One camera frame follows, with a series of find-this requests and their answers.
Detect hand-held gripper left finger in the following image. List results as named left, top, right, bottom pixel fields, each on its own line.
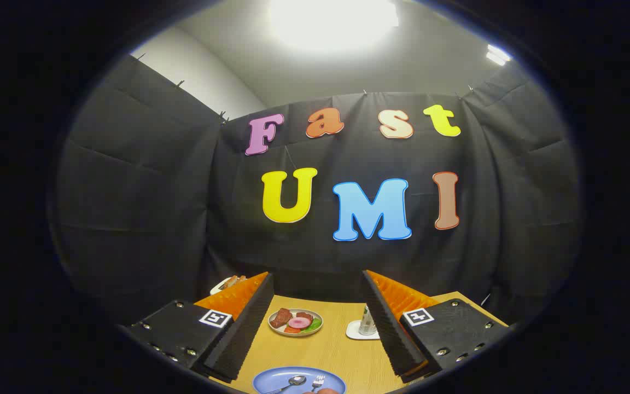
left=121, top=271, right=275, bottom=383

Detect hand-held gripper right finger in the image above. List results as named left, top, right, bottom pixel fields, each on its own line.
left=362, top=270, right=512, bottom=383

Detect blue chequered handle spoon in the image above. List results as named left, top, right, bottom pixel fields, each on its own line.
left=263, top=375, right=307, bottom=394

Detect silver drink can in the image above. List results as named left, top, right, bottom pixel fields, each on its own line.
left=359, top=305, right=377, bottom=335

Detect white square coaster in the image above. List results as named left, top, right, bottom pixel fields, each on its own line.
left=346, top=320, right=381, bottom=340

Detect grey plate of food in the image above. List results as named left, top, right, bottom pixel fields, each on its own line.
left=268, top=308, right=324, bottom=337

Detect pale rectangular tray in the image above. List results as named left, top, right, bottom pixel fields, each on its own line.
left=210, top=275, right=247, bottom=296

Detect blue round plate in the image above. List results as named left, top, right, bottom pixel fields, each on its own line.
left=253, top=366, right=347, bottom=394

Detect small ceiling light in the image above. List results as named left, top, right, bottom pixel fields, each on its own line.
left=486, top=44, right=512, bottom=66

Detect large ceiling light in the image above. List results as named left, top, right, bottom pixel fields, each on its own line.
left=269, top=0, right=400, bottom=53

